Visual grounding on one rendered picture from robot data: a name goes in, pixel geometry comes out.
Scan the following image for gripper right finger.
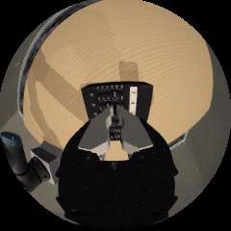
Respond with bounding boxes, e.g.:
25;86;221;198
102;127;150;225
115;105;178;176

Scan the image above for black lighting desk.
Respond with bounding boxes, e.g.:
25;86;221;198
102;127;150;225
81;81;153;143

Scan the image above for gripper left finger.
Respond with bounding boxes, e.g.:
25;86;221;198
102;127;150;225
55;105;116;178

